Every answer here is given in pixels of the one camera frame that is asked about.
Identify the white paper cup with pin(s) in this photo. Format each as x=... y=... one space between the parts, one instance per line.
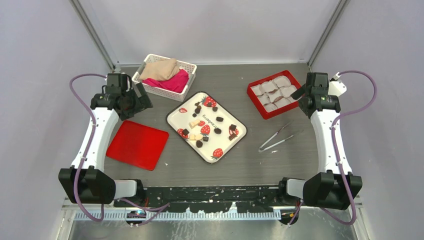
x=286 y=91
x=282 y=81
x=258 y=90
x=269 y=86

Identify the strawberry print white tray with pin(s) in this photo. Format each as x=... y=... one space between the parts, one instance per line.
x=218 y=144

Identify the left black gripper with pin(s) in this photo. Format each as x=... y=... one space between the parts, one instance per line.
x=142 y=102

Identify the white rectangular chocolate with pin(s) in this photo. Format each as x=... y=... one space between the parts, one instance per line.
x=196 y=122

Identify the dark oval chocolate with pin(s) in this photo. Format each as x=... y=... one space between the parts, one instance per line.
x=217 y=130

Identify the dark teardrop chocolate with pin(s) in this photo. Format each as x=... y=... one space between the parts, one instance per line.
x=199 y=144

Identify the magenta cloth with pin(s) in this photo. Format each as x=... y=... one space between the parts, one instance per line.
x=175 y=84

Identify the red chocolate box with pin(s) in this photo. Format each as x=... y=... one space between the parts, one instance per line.
x=272 y=104

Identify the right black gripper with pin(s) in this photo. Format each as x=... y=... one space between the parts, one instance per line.
x=300 y=94

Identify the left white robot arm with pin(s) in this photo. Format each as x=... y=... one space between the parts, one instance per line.
x=85 y=181

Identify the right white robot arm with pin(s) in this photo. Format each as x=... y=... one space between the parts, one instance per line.
x=334 y=182

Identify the beige cloth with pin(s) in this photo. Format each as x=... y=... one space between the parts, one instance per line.
x=161 y=70

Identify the brown rectangular chocolate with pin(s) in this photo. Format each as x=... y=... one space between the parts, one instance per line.
x=232 y=136

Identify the white oval chocolate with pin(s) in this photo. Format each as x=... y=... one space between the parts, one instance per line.
x=198 y=137

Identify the dark ribbed square chocolate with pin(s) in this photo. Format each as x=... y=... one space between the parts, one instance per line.
x=185 y=132

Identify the red box lid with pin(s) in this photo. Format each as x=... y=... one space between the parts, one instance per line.
x=138 y=145

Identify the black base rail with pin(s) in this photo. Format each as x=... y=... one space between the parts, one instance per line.
x=216 y=199

